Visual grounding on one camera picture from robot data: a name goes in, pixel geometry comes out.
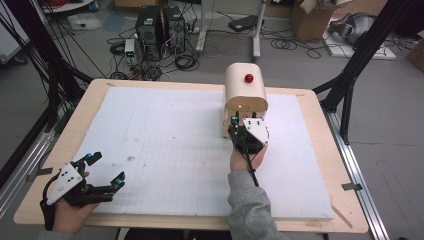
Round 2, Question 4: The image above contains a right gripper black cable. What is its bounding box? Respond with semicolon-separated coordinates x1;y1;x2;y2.
240;146;260;188

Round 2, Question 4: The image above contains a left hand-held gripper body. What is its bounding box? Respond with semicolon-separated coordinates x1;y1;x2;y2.
45;162;115;208

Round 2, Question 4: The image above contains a white flat board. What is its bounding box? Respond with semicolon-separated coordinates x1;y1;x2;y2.
321;31;398;61

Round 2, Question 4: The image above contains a small bench power supply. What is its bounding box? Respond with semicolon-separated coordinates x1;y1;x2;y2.
124;38;137;66

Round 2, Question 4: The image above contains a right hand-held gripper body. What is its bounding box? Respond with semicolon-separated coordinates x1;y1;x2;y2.
227;116;271;155

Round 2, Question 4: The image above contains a clear plastic bag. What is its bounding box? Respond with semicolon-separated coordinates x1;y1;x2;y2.
68;12;103;32

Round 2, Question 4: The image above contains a flat black box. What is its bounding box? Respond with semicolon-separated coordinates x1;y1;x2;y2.
228;14;260;33

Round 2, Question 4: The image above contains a person's right hand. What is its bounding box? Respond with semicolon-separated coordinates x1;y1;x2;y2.
229;145;268;173

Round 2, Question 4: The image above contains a white gridded mat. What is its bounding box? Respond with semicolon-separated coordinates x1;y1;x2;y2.
72;86;335;221

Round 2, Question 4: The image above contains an aluminium rail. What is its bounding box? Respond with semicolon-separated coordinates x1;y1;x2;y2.
0;129;57;219
323;109;390;240

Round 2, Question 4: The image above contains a grey bag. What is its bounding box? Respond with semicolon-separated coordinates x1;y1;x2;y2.
327;12;377;46

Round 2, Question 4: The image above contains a white stand leg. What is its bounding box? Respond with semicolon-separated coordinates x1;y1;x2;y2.
251;0;268;60
195;0;209;55

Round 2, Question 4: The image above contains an open cardboard box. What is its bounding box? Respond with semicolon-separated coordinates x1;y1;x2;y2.
290;0;335;43

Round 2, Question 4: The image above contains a coiled black cable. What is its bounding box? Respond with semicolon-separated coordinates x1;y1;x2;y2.
109;41;127;57
174;54;201;72
269;37;299;52

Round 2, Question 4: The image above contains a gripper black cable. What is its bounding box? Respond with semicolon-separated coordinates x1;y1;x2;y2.
39;174;62;232
240;146;260;188

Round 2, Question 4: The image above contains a black metal frame post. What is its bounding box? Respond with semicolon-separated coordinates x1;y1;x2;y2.
0;0;95;134
312;0;415;145

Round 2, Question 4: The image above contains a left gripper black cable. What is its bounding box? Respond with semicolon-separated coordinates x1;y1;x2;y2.
39;174;62;232

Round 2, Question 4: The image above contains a black computer tower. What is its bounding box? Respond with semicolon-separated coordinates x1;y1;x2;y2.
135;5;165;62
162;5;186;55

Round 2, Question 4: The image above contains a grey tape strip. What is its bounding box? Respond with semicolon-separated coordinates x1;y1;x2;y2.
341;182;363;192
25;167;54;183

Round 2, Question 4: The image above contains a white round table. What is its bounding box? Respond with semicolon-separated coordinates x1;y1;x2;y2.
39;0;96;14

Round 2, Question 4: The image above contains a person's left hand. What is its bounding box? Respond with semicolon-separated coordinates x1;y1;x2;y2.
52;200;100;235

